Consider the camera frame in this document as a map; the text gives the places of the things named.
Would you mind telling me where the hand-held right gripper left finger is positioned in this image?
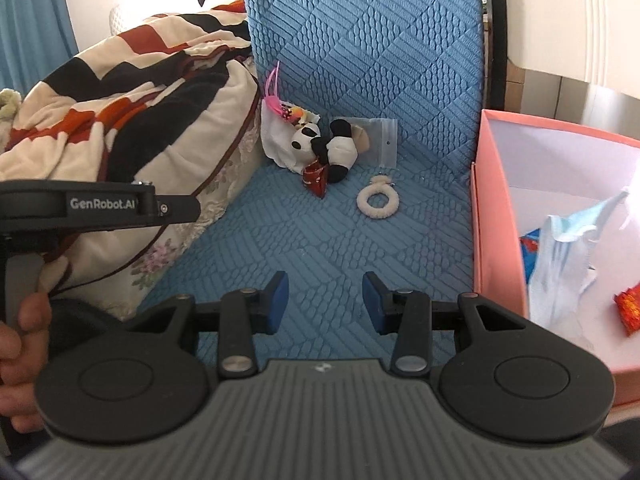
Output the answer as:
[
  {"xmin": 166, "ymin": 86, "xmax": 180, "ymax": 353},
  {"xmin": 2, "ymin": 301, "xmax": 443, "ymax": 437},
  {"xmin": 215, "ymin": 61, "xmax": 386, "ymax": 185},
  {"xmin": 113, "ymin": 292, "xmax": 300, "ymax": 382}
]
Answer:
[{"xmin": 127, "ymin": 270, "xmax": 291, "ymax": 380}]

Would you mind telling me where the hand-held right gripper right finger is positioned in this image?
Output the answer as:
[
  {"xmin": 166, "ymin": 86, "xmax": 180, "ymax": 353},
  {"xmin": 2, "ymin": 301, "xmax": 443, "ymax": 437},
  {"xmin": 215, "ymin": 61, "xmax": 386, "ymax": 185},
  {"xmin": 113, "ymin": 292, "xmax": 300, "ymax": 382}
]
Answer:
[{"xmin": 361, "ymin": 270, "xmax": 528, "ymax": 377}]

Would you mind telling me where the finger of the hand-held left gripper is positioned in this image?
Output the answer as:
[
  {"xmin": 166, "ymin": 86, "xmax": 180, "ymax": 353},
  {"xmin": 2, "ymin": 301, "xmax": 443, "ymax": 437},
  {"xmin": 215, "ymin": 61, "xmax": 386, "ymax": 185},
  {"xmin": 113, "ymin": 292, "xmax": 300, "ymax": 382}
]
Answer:
[{"xmin": 154, "ymin": 194, "xmax": 202, "ymax": 225}]

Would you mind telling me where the white fuzzy ring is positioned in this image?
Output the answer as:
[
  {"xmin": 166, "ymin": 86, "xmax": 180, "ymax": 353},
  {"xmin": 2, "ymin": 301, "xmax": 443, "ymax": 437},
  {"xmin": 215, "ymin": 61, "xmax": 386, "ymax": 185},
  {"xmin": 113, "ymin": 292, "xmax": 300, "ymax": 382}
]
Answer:
[{"xmin": 356, "ymin": 174, "xmax": 400, "ymax": 221}]

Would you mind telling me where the pink cardboard box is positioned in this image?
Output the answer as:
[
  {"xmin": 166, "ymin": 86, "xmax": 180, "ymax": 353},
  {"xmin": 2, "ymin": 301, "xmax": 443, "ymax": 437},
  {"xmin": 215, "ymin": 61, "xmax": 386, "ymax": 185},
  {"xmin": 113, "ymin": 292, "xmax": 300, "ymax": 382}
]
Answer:
[{"xmin": 470, "ymin": 107, "xmax": 640, "ymax": 411}]

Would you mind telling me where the red gold pouch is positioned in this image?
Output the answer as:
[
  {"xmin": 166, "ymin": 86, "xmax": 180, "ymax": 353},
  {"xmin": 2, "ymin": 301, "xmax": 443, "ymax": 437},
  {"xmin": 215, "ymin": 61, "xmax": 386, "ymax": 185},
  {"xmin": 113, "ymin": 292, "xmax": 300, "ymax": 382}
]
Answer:
[{"xmin": 302, "ymin": 160, "xmax": 329, "ymax": 199}]

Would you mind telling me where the colourful feathered toy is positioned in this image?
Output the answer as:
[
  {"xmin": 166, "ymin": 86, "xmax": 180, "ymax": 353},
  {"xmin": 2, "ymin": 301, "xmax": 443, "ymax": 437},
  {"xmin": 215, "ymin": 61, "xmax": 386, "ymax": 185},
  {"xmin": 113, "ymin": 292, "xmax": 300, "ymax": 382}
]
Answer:
[{"xmin": 265, "ymin": 60, "xmax": 321, "ymax": 127}]

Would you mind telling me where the black and white plush cow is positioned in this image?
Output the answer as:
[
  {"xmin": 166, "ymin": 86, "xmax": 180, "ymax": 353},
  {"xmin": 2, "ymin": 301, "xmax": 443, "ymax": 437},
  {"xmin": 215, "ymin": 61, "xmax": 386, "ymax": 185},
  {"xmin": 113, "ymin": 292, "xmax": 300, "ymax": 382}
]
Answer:
[{"xmin": 290, "ymin": 117, "xmax": 373, "ymax": 183}]

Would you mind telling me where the cartoon printed face mask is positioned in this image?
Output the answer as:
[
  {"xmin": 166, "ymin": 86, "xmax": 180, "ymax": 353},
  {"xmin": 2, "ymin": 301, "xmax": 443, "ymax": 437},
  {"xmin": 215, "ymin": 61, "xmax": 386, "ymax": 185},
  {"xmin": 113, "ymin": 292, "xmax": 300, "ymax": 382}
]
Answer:
[{"xmin": 520, "ymin": 229, "xmax": 544, "ymax": 257}]

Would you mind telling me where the light blue face mask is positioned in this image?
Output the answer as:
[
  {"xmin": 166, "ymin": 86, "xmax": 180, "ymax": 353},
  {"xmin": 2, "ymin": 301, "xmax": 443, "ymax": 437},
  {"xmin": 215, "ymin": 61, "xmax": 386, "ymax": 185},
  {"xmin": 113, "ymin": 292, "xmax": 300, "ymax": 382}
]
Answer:
[
  {"xmin": 545, "ymin": 187, "xmax": 631, "ymax": 245},
  {"xmin": 527, "ymin": 232, "xmax": 601, "ymax": 333}
]

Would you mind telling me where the shiny orange-red packet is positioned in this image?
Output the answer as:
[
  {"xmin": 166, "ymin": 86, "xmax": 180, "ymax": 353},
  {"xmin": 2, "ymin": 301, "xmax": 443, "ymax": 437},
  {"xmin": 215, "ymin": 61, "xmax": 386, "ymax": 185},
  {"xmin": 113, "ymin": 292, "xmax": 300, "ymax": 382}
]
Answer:
[{"xmin": 614, "ymin": 282, "xmax": 640, "ymax": 334}]

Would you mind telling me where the person's left hand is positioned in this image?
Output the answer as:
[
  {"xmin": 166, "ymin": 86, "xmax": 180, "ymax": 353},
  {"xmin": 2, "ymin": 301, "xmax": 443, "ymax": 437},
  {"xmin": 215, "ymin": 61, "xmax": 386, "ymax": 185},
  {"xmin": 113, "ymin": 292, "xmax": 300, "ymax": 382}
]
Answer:
[{"xmin": 0, "ymin": 292, "xmax": 53, "ymax": 422}]

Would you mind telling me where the striped patterned blanket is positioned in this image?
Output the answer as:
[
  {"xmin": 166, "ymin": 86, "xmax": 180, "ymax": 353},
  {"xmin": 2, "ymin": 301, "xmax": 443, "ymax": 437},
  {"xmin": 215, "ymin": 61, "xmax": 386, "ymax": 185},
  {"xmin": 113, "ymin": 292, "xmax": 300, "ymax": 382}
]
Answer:
[{"xmin": 47, "ymin": 57, "xmax": 263, "ymax": 311}]

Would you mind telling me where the white cloth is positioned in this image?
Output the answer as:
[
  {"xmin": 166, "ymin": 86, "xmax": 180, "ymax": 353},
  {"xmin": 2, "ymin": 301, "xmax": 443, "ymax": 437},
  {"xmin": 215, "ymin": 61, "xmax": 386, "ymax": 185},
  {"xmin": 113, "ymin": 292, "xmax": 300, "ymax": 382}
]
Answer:
[{"xmin": 260, "ymin": 97, "xmax": 321, "ymax": 173}]

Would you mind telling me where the red black cream striped blanket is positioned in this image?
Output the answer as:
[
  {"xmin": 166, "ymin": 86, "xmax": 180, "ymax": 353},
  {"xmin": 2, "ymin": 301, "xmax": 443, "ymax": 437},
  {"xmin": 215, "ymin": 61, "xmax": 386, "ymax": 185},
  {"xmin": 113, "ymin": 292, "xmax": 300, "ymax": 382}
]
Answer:
[{"xmin": 0, "ymin": 10, "xmax": 258, "ymax": 196}]

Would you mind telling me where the clear plastic bag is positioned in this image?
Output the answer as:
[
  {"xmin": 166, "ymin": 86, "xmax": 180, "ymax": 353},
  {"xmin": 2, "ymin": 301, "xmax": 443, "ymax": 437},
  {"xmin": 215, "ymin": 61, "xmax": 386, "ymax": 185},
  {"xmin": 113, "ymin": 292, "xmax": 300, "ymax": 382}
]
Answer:
[{"xmin": 345, "ymin": 117, "xmax": 399, "ymax": 168}]

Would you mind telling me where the white quilted headboard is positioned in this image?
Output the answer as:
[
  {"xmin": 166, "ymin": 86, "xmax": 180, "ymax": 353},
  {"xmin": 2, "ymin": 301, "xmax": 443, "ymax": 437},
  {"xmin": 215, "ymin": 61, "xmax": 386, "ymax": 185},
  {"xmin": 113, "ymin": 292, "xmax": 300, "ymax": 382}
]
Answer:
[{"xmin": 107, "ymin": 4, "xmax": 132, "ymax": 36}]

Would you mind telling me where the blue curtain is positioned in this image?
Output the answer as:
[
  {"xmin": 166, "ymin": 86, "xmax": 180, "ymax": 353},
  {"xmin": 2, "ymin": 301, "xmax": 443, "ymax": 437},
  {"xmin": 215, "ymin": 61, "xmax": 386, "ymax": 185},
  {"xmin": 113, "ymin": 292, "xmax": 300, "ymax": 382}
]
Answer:
[{"xmin": 0, "ymin": 0, "xmax": 78, "ymax": 96}]

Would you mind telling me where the blue textured mat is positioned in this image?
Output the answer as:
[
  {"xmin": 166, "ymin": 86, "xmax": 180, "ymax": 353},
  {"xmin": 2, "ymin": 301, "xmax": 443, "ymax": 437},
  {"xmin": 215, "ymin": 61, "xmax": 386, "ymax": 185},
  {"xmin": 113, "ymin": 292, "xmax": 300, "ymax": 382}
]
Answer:
[{"xmin": 135, "ymin": 0, "xmax": 488, "ymax": 361}]

